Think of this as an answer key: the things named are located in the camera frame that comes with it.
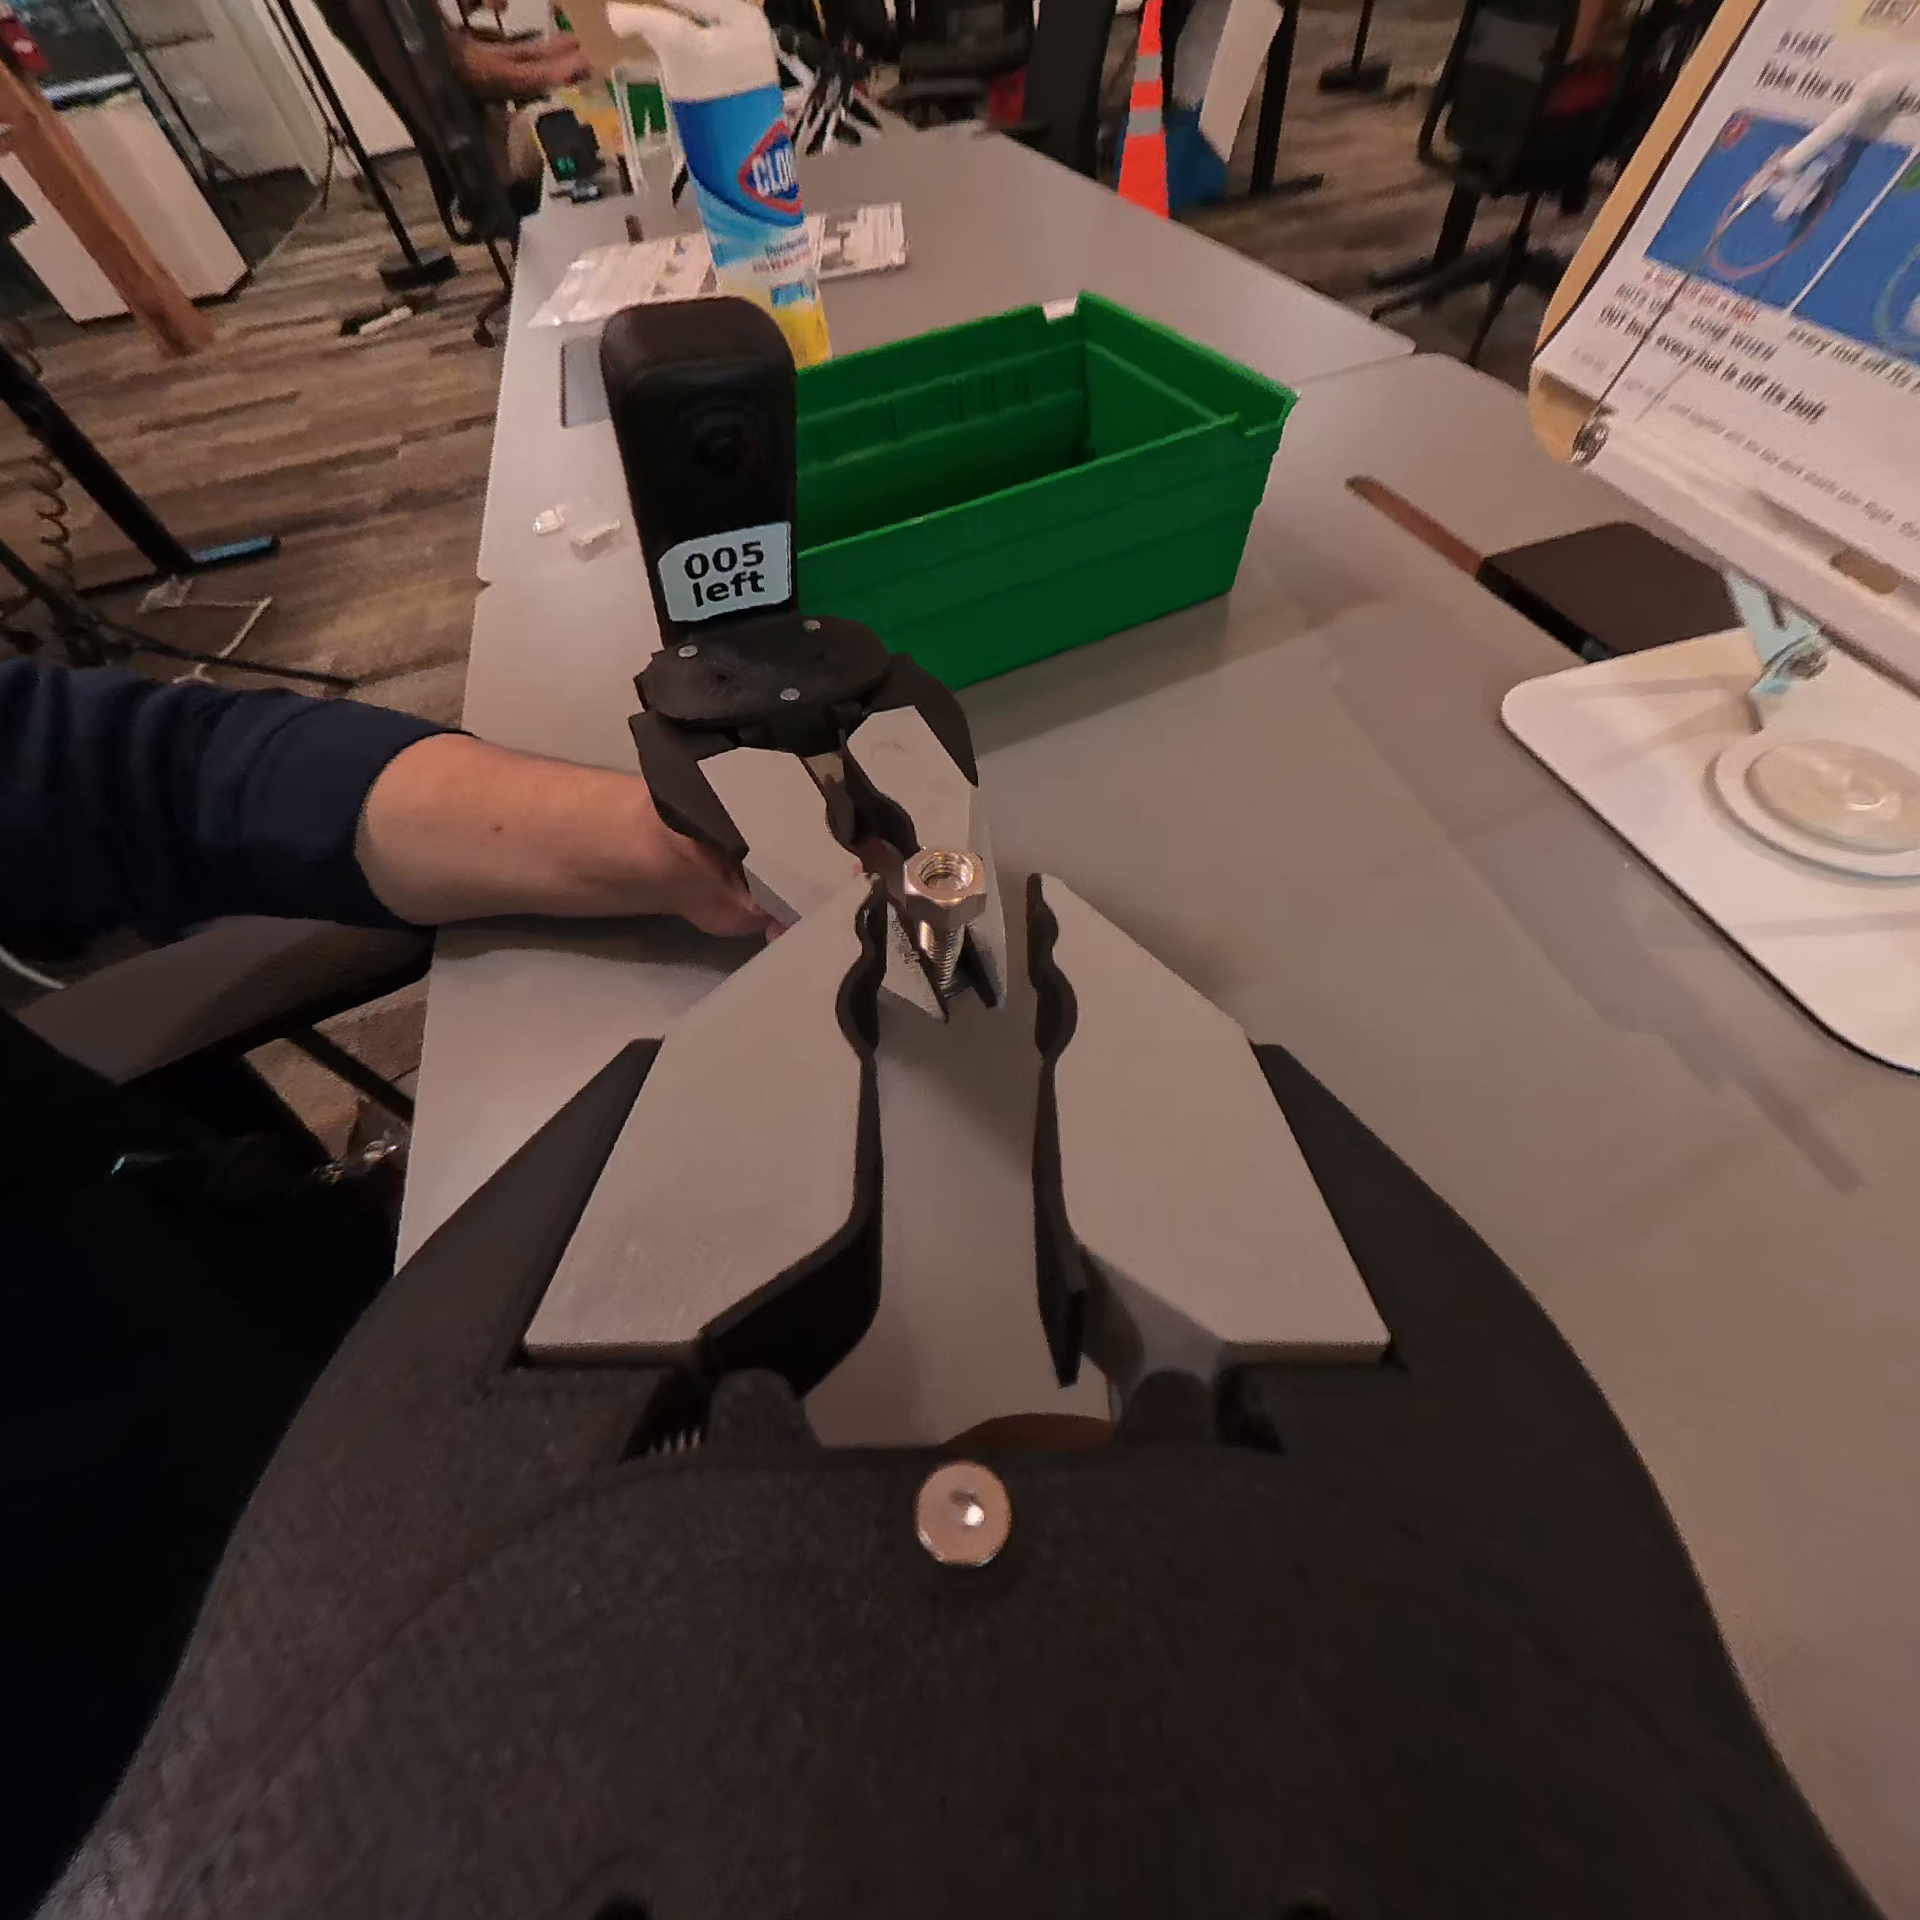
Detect wooden post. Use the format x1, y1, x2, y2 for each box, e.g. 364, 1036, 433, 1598
0, 75, 212, 355

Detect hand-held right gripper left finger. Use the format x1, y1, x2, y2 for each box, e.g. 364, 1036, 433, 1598
521, 874, 888, 1398

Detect person's left hand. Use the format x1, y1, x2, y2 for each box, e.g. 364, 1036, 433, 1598
630, 774, 793, 942

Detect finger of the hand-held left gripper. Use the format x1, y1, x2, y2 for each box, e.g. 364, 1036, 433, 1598
840, 703, 1003, 1011
701, 751, 953, 1025

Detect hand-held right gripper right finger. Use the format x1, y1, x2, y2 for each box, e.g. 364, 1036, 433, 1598
1025, 874, 1392, 1390

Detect medium steel hex nut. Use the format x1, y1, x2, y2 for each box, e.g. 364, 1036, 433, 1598
897, 843, 992, 924

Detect person's left forearm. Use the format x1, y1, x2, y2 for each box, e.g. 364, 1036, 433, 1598
0, 657, 649, 963

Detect white printed papers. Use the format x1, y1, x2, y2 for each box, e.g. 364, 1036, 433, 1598
809, 202, 910, 279

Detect white document stand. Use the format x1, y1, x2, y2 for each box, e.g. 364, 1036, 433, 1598
1500, 353, 1920, 1074

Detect black office chair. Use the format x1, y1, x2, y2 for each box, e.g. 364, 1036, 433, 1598
1371, 0, 1666, 319

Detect orange traffic cone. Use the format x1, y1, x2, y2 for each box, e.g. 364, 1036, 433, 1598
1117, 0, 1174, 219

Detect grey padded office chair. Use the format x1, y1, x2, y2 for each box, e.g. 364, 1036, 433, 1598
22, 912, 436, 1127

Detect instruction sign on stand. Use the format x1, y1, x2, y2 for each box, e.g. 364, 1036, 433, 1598
1526, 0, 1771, 393

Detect green plastic bin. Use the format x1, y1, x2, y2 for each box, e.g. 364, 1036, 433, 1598
790, 294, 1298, 694

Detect disinfecting wipes canister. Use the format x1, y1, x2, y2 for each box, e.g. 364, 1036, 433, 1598
661, 0, 835, 368

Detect white folded card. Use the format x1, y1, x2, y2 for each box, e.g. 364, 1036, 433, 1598
1184, 0, 1292, 169

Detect printed instruction sheet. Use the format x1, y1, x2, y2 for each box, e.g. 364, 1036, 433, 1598
1545, 0, 1920, 467

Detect black tripod stand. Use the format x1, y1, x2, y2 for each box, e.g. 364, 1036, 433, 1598
277, 0, 460, 290
0, 337, 360, 696

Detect white cord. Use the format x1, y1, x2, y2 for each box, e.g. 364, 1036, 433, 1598
139, 574, 275, 665

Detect clear plastic bag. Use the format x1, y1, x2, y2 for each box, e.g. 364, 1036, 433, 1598
529, 239, 721, 332

